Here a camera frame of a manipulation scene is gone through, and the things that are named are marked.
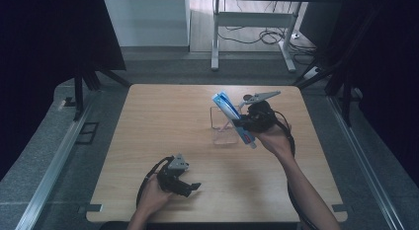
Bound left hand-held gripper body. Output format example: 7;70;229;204
156;153;191;194

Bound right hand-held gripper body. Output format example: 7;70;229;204
241;90;282;133

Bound white and blue toothpaste tube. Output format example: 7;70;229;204
210;90;258;150

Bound clear plastic container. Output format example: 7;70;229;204
209;105;245;146

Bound person's left hand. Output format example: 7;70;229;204
135;173;174;218

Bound person's right hand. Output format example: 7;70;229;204
254;121;294;160

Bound white power strip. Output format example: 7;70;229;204
302;66;322;81

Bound black metal stand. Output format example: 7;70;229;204
292;6;379;127
72;56;132;122

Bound small metal floor fitting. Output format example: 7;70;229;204
58;97;75;112

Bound black curtain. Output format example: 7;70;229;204
297;0;419;187
0;0;126;180

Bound white cabinet panel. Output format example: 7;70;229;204
103;0;192;48

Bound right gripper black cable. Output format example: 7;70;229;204
272;110;320;230

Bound white desk frame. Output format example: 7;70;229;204
210;0;302;73

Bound black floor cables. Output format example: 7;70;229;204
216;1;318;66

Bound black floor bracket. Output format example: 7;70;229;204
75;121;100;146

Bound aluminium rail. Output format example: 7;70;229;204
14;91;102;230
326;95;405;230

